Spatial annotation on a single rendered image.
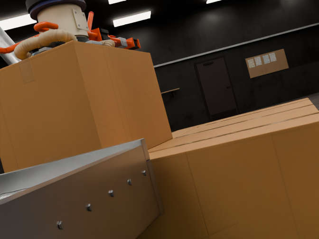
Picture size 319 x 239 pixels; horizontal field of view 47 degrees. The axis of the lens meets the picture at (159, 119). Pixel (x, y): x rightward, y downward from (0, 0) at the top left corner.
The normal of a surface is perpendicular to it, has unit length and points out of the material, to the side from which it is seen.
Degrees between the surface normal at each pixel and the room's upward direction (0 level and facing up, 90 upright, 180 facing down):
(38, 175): 90
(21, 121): 90
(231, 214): 90
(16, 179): 90
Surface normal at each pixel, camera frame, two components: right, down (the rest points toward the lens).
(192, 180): -0.34, 0.10
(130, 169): 0.90, -0.24
